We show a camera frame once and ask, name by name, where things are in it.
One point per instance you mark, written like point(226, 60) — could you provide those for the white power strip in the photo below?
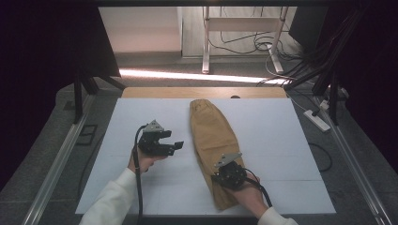
point(316, 120)

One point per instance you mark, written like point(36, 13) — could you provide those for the dark curtain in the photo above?
point(375, 78)
point(37, 78)

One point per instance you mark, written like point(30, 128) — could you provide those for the aluminium rail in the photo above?
point(356, 165)
point(59, 162)

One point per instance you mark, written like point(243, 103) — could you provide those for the person's left hand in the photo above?
point(140, 162)

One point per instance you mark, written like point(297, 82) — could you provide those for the person's right hand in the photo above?
point(250, 197)

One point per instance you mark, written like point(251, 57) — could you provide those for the tan pants with pumpkin print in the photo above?
point(209, 131)

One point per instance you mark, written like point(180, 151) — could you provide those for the white metal stand frame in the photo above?
point(241, 24)

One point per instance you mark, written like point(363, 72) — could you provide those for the wooden board edge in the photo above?
point(187, 92)

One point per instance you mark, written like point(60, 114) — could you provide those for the black floor plate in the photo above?
point(87, 135)

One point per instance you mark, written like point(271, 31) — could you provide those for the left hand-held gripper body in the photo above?
point(151, 142)

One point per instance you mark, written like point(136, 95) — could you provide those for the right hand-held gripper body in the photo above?
point(231, 176)

